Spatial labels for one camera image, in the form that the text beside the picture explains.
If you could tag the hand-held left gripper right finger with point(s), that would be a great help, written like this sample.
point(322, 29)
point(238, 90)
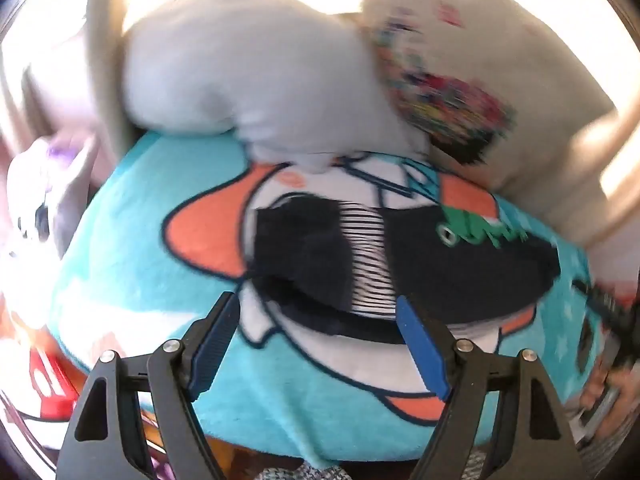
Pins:
point(422, 345)

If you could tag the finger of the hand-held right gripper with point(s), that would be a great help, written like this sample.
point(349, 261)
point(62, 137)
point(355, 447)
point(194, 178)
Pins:
point(607, 307)

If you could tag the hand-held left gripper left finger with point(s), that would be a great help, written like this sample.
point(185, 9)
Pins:
point(212, 345)

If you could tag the navy striped pants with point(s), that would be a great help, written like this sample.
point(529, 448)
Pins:
point(430, 270)

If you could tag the person's right hand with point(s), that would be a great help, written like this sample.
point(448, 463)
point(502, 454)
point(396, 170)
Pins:
point(595, 392)

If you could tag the teal printed blanket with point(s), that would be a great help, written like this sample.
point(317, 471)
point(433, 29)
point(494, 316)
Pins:
point(150, 260)

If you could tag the red and white printed cloth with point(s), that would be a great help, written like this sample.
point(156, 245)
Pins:
point(47, 385)

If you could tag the white plush toy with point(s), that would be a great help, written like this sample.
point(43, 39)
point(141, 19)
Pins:
point(37, 205)

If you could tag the plain white pillow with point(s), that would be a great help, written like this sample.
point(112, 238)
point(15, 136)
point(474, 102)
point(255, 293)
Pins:
point(250, 75)

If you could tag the cream floral print pillow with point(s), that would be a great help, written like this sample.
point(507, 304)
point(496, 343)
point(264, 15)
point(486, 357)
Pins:
point(475, 60)

